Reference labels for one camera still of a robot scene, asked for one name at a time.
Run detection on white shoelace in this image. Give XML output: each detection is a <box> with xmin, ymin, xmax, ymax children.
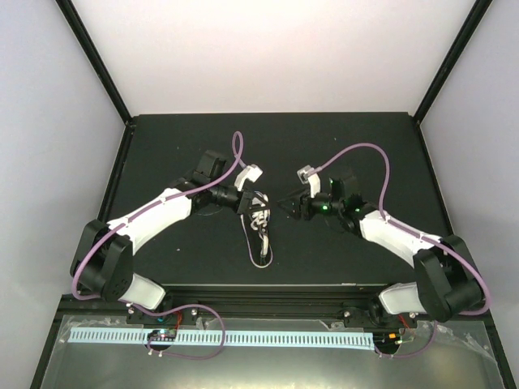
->
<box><xmin>250</xmin><ymin>191</ymin><xmax>271</xmax><ymax>236</ymax></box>

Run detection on black sneaker white sole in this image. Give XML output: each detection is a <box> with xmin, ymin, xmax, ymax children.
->
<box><xmin>240</xmin><ymin>215</ymin><xmax>273</xmax><ymax>269</ymax></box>

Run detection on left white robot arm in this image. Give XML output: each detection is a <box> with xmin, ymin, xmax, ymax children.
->
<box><xmin>71</xmin><ymin>151</ymin><xmax>273</xmax><ymax>323</ymax></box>

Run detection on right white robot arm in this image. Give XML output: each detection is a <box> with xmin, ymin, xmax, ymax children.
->
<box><xmin>277</xmin><ymin>175</ymin><xmax>486</xmax><ymax>327</ymax></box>

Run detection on right small circuit board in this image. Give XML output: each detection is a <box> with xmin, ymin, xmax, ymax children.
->
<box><xmin>373</xmin><ymin>332</ymin><xmax>415</xmax><ymax>346</ymax></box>

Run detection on small circuit board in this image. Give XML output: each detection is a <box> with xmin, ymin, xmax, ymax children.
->
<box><xmin>373</xmin><ymin>332</ymin><xmax>415</xmax><ymax>346</ymax></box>
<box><xmin>147</xmin><ymin>328</ymin><xmax>177</xmax><ymax>341</ymax></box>

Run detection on left small circuit board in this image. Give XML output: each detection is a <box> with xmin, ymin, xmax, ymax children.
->
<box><xmin>147</xmin><ymin>328</ymin><xmax>177</xmax><ymax>341</ymax></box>

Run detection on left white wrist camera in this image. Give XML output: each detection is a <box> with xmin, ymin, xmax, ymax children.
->
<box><xmin>234</xmin><ymin>165</ymin><xmax>263</xmax><ymax>191</ymax></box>

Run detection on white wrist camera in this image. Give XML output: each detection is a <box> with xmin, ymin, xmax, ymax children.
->
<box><xmin>297</xmin><ymin>165</ymin><xmax>321</xmax><ymax>198</ymax></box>
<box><xmin>234</xmin><ymin>165</ymin><xmax>263</xmax><ymax>191</ymax></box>

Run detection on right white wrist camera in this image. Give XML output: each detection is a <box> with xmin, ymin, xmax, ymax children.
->
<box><xmin>297</xmin><ymin>165</ymin><xmax>321</xmax><ymax>198</ymax></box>

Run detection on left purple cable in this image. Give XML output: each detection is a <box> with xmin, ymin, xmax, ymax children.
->
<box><xmin>71</xmin><ymin>131</ymin><xmax>248</xmax><ymax>301</ymax></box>

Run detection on purple cable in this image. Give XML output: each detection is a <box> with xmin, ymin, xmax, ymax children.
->
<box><xmin>71</xmin><ymin>131</ymin><xmax>248</xmax><ymax>301</ymax></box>
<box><xmin>314</xmin><ymin>142</ymin><xmax>491</xmax><ymax>317</ymax></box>

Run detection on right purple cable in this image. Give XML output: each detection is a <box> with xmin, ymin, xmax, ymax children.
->
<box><xmin>314</xmin><ymin>142</ymin><xmax>491</xmax><ymax>317</ymax></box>

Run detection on black aluminium mounting rail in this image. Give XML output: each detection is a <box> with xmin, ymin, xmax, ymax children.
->
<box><xmin>125</xmin><ymin>283</ymin><xmax>418</xmax><ymax>325</ymax></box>

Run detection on white slotted cable duct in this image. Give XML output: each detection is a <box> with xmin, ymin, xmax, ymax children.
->
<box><xmin>67</xmin><ymin>327</ymin><xmax>375</xmax><ymax>351</ymax></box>

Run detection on left black frame post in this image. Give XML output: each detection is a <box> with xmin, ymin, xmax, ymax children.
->
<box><xmin>55</xmin><ymin>0</ymin><xmax>132</xmax><ymax>125</ymax></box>

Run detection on black frame post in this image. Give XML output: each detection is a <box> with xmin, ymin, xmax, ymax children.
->
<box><xmin>55</xmin><ymin>0</ymin><xmax>132</xmax><ymax>125</ymax></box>
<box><xmin>413</xmin><ymin>0</ymin><xmax>493</xmax><ymax>125</ymax></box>

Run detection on right black frame post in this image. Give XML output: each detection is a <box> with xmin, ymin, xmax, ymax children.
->
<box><xmin>413</xmin><ymin>0</ymin><xmax>493</xmax><ymax>125</ymax></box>

